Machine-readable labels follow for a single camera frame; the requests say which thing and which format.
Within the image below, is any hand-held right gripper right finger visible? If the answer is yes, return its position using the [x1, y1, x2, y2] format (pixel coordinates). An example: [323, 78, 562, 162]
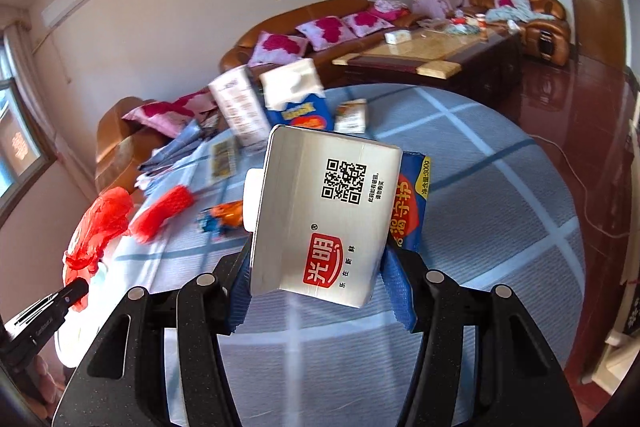
[380, 249, 583, 427]

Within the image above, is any brown leather armchair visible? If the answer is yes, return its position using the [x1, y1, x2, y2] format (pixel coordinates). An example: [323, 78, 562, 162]
[95, 97, 166, 195]
[467, 0, 572, 68]

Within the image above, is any window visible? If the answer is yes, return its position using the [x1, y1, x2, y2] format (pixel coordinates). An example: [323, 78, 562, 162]
[0, 77, 56, 228]

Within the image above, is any blue white drink carton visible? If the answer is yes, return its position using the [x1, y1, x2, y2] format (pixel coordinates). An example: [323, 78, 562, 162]
[259, 58, 335, 132]

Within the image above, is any red plastic bag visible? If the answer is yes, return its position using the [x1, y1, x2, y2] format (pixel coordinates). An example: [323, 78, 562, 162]
[62, 187, 135, 310]

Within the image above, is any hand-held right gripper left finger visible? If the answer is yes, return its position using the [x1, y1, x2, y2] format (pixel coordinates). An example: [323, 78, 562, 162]
[52, 244, 251, 427]

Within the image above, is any white milk carton red label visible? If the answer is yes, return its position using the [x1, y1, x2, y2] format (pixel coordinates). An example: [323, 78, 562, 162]
[245, 124, 403, 309]

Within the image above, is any beige curtain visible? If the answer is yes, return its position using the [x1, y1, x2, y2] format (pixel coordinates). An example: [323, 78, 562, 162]
[0, 24, 31, 82]

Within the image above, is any dark wooden coffee table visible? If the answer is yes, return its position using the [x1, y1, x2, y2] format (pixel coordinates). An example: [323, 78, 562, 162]
[332, 27, 523, 108]

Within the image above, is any red crumpled plastic wrapper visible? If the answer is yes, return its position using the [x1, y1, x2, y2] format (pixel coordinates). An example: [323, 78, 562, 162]
[129, 186, 195, 243]

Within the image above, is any brown leather sofa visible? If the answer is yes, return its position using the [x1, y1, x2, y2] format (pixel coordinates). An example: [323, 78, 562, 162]
[220, 0, 426, 78]

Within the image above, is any white round bin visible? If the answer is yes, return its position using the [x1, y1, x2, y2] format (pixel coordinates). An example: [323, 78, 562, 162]
[55, 252, 108, 368]

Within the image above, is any white floor cable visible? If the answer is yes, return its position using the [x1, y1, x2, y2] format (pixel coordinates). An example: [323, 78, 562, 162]
[530, 134, 640, 238]

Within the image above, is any tall white carton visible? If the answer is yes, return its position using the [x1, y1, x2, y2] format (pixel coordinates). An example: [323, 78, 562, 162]
[207, 64, 271, 155]

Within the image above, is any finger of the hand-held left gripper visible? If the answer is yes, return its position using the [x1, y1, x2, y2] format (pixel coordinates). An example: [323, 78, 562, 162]
[47, 281, 91, 315]

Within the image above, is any blue snack bag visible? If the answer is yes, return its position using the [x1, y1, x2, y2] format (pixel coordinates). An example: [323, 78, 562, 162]
[390, 151, 433, 254]

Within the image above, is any flat yellow packet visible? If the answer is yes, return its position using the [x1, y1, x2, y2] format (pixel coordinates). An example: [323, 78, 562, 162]
[205, 139, 241, 185]

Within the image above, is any blue folded cloth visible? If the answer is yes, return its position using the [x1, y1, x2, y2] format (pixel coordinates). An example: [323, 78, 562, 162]
[137, 117, 221, 192]

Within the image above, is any pink floral cloth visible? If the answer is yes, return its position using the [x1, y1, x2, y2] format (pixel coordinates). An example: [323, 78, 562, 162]
[372, 0, 411, 20]

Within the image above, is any small white snack packet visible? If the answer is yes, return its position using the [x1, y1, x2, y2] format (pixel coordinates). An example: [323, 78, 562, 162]
[334, 98, 368, 134]

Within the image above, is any blue checked tablecloth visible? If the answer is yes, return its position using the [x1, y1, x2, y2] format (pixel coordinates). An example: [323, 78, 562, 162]
[100, 84, 586, 427]

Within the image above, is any light green cloth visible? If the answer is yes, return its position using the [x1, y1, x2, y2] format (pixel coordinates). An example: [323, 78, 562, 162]
[485, 4, 538, 25]

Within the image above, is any orange blue snack wrapper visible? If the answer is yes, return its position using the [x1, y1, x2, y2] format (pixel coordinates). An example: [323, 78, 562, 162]
[197, 201, 246, 235]

